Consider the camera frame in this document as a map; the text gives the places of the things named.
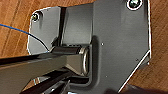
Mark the dark grey robot base plate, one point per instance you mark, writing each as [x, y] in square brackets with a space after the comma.
[116, 43]

